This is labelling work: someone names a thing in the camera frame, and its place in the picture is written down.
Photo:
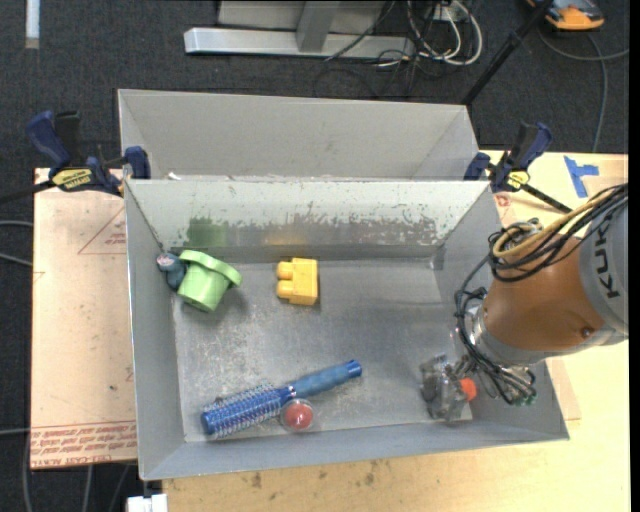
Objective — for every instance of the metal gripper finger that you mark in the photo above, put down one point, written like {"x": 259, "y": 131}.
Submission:
{"x": 450, "y": 411}
{"x": 434, "y": 380}

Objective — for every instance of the small orange cylinder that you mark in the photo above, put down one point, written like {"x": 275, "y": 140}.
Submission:
{"x": 468, "y": 389}

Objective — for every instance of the grey metal bin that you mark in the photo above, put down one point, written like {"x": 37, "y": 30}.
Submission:
{"x": 350, "y": 330}

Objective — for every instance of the clear ball with red core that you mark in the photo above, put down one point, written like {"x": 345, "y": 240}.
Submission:
{"x": 297, "y": 416}

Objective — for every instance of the yellow toy building brick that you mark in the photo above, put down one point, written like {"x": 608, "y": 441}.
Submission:
{"x": 300, "y": 282}

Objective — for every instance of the blue hairbrush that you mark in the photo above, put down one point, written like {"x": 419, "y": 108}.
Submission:
{"x": 260, "y": 405}

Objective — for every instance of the light green plastic cup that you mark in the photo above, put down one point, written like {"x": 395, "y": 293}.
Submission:
{"x": 205, "y": 285}

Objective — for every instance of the small grey-blue toy animal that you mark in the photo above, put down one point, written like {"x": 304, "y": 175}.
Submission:
{"x": 172, "y": 270}

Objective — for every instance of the brown cardboard board, red print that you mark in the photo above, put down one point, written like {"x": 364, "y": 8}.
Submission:
{"x": 80, "y": 325}

